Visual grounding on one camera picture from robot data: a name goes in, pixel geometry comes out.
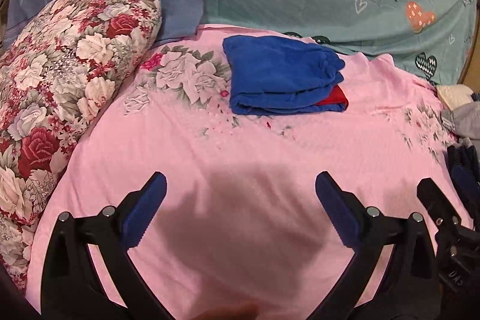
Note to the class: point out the blue and red pants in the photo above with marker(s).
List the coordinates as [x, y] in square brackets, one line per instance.
[282, 76]

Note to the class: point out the grey garment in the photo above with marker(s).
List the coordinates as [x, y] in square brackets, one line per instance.
[464, 121]

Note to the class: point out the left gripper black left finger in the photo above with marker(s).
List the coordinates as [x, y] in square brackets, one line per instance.
[87, 272]

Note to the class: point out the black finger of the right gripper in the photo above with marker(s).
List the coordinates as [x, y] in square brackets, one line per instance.
[457, 246]

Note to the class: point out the wooden headboard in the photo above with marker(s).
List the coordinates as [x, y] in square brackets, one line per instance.
[470, 76]

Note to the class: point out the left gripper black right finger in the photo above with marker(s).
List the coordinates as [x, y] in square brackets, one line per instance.
[409, 288]

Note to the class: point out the black garment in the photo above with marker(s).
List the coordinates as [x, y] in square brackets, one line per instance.
[463, 167]

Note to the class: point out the pink floral bed sheet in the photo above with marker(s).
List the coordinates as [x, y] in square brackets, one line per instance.
[241, 221]

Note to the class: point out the red floral quilt roll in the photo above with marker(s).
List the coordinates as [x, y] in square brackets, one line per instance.
[57, 76]

